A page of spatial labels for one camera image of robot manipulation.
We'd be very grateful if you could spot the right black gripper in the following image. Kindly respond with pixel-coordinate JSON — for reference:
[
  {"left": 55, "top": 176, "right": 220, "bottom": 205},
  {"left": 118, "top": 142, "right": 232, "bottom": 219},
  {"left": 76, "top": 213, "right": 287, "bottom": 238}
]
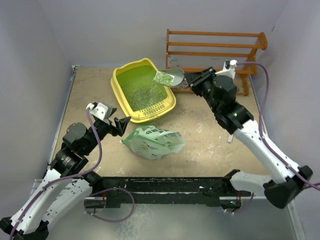
[{"left": 184, "top": 66, "right": 220, "bottom": 114}]

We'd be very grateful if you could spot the silver metal scoop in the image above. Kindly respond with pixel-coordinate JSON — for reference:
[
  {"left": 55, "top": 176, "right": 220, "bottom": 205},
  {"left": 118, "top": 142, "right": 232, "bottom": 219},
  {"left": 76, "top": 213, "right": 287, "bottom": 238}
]
[{"left": 152, "top": 68, "right": 186, "bottom": 88}]

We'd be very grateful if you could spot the green cat litter bag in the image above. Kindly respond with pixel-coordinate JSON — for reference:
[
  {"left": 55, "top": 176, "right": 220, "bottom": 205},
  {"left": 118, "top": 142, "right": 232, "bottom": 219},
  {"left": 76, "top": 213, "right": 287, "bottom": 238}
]
[{"left": 121, "top": 125, "right": 186, "bottom": 160}]

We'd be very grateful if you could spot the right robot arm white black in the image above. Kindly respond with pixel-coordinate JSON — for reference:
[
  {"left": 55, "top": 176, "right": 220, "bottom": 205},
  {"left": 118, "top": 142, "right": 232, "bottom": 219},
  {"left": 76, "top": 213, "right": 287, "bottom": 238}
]
[{"left": 184, "top": 67, "right": 313, "bottom": 209}]

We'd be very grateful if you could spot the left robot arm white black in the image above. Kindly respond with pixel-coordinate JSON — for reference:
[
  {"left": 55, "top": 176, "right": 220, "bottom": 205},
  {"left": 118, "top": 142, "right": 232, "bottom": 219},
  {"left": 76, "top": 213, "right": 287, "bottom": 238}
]
[{"left": 0, "top": 102, "right": 131, "bottom": 240}]

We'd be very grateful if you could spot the yellow green litter box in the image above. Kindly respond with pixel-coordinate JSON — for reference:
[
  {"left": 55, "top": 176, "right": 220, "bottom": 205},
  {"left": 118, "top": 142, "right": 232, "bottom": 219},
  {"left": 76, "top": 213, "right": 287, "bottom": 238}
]
[{"left": 110, "top": 58, "right": 177, "bottom": 124}]

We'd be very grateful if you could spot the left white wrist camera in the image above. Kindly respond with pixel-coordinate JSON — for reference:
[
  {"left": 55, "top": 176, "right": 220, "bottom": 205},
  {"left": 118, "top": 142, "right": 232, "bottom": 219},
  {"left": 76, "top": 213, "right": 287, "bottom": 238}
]
[{"left": 86, "top": 102, "right": 111, "bottom": 125}]

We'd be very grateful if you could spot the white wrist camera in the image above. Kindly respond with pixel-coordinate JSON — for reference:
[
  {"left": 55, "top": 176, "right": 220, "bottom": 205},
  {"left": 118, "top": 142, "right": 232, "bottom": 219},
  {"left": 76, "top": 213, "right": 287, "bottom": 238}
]
[
  {"left": 86, "top": 102, "right": 111, "bottom": 125},
  {"left": 215, "top": 59, "right": 238, "bottom": 80}
]

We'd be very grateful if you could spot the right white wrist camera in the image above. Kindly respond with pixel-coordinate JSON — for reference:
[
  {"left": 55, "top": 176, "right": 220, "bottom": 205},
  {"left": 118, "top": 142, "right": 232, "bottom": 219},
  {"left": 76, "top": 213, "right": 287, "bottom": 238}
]
[{"left": 215, "top": 59, "right": 238, "bottom": 80}]

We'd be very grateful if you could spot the white plastic bracket piece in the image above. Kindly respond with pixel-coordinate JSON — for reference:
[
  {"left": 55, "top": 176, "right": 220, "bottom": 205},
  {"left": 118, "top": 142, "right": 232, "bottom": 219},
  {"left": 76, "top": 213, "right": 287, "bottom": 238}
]
[{"left": 227, "top": 134, "right": 233, "bottom": 143}]

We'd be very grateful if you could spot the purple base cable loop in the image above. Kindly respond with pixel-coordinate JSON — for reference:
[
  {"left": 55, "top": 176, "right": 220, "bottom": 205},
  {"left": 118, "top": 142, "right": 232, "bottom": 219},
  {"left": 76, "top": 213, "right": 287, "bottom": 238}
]
[{"left": 83, "top": 187, "right": 136, "bottom": 223}]

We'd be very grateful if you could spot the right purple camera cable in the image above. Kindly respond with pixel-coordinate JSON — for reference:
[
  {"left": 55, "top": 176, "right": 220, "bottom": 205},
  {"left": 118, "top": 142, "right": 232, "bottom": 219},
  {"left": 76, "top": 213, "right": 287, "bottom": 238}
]
[{"left": 235, "top": 62, "right": 320, "bottom": 188}]

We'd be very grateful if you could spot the purple camera cable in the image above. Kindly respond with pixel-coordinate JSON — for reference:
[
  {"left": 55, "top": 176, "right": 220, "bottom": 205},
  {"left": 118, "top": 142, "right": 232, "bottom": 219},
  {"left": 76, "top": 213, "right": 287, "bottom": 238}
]
[
  {"left": 235, "top": 62, "right": 320, "bottom": 188},
  {"left": 8, "top": 109, "right": 103, "bottom": 240}
]

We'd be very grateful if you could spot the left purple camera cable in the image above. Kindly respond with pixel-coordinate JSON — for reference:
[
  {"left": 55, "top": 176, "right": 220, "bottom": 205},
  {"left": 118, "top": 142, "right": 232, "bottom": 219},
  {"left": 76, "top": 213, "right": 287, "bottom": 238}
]
[{"left": 8, "top": 109, "right": 103, "bottom": 240}]

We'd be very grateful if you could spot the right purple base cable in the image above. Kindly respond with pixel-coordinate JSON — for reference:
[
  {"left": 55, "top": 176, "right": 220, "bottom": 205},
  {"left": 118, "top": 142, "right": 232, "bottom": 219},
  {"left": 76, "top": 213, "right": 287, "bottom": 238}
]
[{"left": 223, "top": 192, "right": 255, "bottom": 216}]

